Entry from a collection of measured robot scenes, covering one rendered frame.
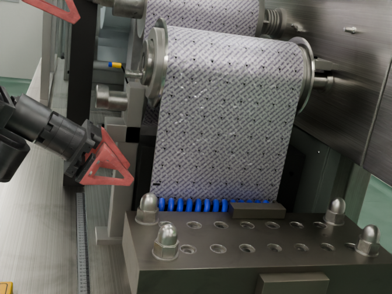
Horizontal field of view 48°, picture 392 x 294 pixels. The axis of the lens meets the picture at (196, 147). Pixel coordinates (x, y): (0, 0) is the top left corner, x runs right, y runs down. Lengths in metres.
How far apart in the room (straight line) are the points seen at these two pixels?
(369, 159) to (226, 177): 0.23
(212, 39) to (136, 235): 0.33
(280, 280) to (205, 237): 0.13
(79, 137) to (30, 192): 0.41
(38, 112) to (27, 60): 5.67
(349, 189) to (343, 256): 0.38
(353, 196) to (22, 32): 5.58
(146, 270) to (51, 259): 0.28
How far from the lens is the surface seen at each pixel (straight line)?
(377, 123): 0.74
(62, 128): 0.68
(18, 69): 6.37
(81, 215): 0.97
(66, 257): 0.84
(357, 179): 1.08
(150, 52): 0.71
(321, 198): 0.90
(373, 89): 0.76
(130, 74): 0.74
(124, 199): 0.84
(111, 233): 0.87
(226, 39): 0.74
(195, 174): 0.75
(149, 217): 0.68
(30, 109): 0.67
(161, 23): 0.73
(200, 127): 0.73
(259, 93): 0.74
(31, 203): 1.02
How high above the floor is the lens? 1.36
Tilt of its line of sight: 18 degrees down
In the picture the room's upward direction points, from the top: 9 degrees clockwise
